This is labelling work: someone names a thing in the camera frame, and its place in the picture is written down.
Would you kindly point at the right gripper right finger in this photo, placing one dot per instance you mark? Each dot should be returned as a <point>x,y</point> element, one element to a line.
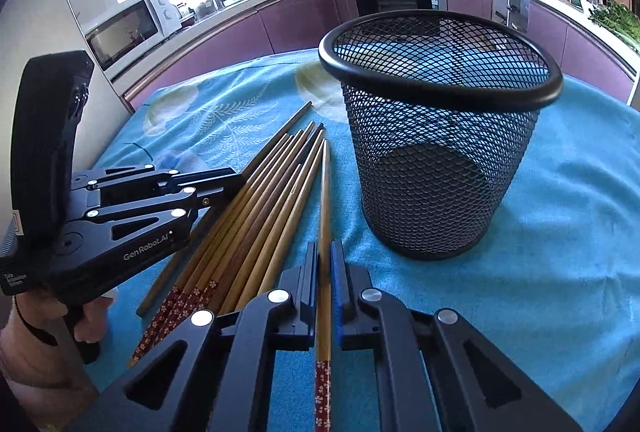
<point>435,372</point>

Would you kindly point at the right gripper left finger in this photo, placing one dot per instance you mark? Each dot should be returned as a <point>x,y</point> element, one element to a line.
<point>213,373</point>

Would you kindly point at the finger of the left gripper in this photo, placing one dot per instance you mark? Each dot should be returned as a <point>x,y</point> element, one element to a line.
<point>188,191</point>
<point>100,178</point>

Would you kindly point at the dark brown wooden chopstick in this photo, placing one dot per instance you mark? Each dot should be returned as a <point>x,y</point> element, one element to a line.
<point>202,228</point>

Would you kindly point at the light brown wooden chopstick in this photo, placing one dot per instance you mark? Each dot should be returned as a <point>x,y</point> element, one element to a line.
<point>270,259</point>

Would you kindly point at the chopstick with red floral end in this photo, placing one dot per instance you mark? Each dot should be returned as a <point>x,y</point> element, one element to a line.
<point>322,363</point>

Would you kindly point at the purple kitchen base cabinets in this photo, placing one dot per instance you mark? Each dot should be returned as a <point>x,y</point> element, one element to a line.
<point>254,28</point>

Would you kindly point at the person's left hand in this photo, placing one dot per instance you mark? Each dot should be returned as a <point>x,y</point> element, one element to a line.
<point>41,389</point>

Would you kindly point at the blue floral tablecloth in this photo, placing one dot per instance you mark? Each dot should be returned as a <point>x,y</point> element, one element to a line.
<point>554,283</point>

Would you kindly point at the white microwave oven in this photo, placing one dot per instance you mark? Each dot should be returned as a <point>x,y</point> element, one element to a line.
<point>126,32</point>

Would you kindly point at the black mesh utensil holder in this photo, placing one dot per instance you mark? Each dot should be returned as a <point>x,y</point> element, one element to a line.
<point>441,107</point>

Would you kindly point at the green leafy vegetables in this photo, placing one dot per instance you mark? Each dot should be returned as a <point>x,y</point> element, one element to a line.
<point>620,21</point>

